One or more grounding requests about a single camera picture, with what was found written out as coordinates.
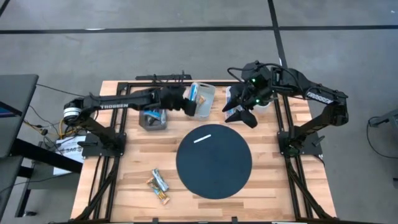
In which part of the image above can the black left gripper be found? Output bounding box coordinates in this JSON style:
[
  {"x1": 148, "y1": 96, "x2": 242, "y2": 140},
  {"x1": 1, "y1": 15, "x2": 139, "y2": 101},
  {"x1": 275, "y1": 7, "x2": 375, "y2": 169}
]
[{"x1": 159, "y1": 85, "x2": 198, "y2": 117}]

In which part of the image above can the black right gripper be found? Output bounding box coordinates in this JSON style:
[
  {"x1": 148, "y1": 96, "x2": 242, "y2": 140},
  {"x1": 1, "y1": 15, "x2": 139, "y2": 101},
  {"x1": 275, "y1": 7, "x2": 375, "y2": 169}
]
[{"x1": 221, "y1": 80, "x2": 276, "y2": 129}]

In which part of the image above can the silver blue wrapper granola bar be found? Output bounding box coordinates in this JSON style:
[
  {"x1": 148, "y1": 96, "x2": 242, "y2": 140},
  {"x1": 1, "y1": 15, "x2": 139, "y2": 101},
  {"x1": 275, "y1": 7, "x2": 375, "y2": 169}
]
[{"x1": 151, "y1": 168, "x2": 170, "y2": 192}]

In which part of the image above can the clear frosted plastic bin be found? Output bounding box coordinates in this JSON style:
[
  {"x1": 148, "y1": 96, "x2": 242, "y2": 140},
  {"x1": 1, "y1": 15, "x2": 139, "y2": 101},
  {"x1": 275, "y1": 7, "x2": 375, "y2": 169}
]
[{"x1": 187, "y1": 82, "x2": 216, "y2": 121}]

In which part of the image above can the white plastic bin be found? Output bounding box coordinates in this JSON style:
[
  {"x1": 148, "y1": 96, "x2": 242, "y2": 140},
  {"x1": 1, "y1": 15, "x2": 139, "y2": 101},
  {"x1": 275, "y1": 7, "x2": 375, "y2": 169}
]
[{"x1": 224, "y1": 86, "x2": 253, "y2": 125}]

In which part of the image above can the white plant pot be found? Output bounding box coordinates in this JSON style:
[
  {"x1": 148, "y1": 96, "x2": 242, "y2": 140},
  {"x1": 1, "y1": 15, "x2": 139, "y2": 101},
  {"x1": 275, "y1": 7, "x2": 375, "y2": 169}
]
[{"x1": 252, "y1": 101, "x2": 273, "y2": 114}]

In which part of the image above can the small white strip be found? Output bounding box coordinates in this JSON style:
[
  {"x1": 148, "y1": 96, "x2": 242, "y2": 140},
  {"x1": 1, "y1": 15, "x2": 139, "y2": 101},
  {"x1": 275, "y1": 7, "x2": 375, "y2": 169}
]
[{"x1": 193, "y1": 133, "x2": 213, "y2": 144}]

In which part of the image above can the smoky brown plastic bin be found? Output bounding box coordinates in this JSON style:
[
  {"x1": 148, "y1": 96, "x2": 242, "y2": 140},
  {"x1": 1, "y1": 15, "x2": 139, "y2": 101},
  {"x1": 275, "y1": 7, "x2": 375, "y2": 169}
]
[{"x1": 138, "y1": 108, "x2": 168, "y2": 131}]

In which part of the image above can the dark blue round woven mat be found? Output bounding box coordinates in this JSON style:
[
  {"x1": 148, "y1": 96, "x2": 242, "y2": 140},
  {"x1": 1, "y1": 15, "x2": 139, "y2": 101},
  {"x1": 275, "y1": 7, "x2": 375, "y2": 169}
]
[{"x1": 175, "y1": 124, "x2": 253, "y2": 200}]

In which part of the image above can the white printed paper sheet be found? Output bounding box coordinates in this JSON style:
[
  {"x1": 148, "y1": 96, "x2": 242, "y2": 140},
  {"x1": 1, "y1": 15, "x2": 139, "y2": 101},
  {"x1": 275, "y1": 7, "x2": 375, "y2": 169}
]
[{"x1": 52, "y1": 134, "x2": 85, "y2": 175}]

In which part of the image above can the grey floor stand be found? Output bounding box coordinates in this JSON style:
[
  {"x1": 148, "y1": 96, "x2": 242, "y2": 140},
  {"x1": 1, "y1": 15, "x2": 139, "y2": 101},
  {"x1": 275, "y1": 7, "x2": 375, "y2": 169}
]
[{"x1": 368, "y1": 108, "x2": 398, "y2": 129}]

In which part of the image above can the grey desk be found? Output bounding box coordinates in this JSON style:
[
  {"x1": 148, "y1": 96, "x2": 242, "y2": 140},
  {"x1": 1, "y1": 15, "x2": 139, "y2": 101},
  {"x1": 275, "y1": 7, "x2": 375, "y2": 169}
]
[{"x1": 0, "y1": 73, "x2": 40, "y2": 160}]

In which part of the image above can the black aluminium table frame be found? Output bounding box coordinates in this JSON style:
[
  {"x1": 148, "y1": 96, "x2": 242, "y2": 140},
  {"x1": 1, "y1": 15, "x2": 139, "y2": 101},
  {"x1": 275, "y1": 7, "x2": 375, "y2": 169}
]
[{"x1": 73, "y1": 80, "x2": 335, "y2": 223}]

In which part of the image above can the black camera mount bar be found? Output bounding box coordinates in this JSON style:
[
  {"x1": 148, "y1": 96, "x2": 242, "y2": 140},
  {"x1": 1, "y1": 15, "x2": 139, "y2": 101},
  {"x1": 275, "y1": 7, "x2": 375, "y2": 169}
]
[{"x1": 134, "y1": 71, "x2": 193, "y2": 82}]

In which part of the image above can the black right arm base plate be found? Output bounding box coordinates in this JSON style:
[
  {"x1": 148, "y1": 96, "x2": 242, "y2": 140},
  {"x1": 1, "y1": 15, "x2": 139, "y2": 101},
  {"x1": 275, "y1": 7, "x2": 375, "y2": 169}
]
[{"x1": 277, "y1": 130, "x2": 323, "y2": 157}]

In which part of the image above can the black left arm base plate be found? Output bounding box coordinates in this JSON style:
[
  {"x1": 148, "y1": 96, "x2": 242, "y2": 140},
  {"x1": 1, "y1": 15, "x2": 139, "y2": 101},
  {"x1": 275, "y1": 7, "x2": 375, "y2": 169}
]
[{"x1": 81, "y1": 133, "x2": 127, "y2": 157}]

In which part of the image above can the yellow cable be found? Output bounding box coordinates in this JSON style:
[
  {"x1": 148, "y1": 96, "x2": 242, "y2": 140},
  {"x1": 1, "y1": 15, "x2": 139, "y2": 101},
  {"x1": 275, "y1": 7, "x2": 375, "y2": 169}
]
[{"x1": 58, "y1": 119, "x2": 76, "y2": 138}]

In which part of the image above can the thin black floor cable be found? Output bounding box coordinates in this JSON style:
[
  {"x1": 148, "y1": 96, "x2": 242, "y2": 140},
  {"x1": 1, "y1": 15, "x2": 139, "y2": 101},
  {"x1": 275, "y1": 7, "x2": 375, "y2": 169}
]
[{"x1": 35, "y1": 83, "x2": 86, "y2": 98}]

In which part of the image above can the black looped floor cable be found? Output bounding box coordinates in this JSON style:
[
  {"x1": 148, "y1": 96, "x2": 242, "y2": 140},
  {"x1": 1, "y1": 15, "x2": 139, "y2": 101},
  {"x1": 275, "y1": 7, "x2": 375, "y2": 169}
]
[{"x1": 366, "y1": 116, "x2": 398, "y2": 160}]

